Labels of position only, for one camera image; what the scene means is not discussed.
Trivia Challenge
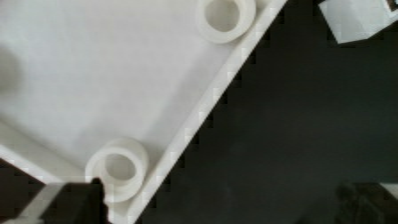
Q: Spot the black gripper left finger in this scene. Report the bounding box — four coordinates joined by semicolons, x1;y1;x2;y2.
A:
39;178;110;224

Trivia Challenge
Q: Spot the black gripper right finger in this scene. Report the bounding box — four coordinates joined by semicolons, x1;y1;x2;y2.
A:
300;182;398;224

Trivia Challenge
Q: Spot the white square tabletop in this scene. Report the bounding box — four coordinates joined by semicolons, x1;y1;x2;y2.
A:
0;0;286;224

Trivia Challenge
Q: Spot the white table leg with tag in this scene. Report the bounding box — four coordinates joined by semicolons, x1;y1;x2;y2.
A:
318;0;398;44

